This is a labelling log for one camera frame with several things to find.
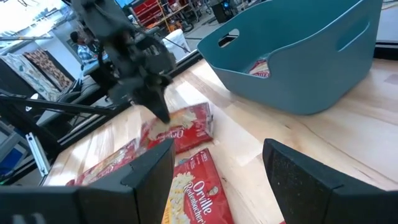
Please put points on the grey seat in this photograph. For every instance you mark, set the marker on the grey seat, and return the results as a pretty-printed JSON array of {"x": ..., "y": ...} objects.
[{"x": 84, "y": 88}]

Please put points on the blue bin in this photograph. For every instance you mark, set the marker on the blue bin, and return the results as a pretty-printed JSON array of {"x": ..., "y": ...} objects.
[{"x": 11, "y": 160}]

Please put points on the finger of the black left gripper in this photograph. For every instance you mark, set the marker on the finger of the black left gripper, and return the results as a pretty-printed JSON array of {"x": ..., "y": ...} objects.
[{"x": 160, "y": 105}]

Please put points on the red shelf rack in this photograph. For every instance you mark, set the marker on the red shelf rack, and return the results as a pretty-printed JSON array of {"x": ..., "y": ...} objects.
[{"x": 149, "y": 11}]

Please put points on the white aluminium bracket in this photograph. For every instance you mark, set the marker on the white aluminium bracket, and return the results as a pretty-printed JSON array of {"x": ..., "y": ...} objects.
[{"x": 37, "y": 152}]

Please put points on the black equipment case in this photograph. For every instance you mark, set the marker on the black equipment case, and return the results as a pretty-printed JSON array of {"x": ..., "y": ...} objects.
[{"x": 222, "y": 12}]

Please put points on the brown patterned fabric panel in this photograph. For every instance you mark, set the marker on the brown patterned fabric panel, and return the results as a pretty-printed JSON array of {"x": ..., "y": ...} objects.
[{"x": 49, "y": 68}]

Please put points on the pale patterned fabric panel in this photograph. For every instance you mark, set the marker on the pale patterned fabric panel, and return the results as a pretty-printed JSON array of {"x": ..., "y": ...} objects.
[{"x": 28, "y": 76}]

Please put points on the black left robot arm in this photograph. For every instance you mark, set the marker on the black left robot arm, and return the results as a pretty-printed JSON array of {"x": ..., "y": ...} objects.
[{"x": 99, "y": 15}]

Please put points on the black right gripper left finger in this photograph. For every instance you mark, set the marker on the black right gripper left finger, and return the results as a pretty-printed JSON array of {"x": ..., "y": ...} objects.
[{"x": 140, "y": 199}]

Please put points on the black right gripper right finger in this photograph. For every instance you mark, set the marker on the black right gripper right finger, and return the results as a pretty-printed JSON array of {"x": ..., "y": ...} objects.
[{"x": 311, "y": 199}]

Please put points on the person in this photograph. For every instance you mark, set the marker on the person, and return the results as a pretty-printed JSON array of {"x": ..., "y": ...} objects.
[{"x": 84, "y": 49}]

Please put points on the black tripod bars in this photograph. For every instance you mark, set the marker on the black tripod bars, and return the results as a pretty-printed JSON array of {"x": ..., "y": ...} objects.
[{"x": 46, "y": 105}]

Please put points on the red popcorn bag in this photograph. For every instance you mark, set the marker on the red popcorn bag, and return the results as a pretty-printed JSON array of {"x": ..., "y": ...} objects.
[
  {"x": 105, "y": 165},
  {"x": 202, "y": 193},
  {"x": 189, "y": 130},
  {"x": 259, "y": 70}
]

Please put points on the teal plastic basket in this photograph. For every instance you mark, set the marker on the teal plastic basket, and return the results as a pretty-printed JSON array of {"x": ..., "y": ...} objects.
[{"x": 311, "y": 77}]

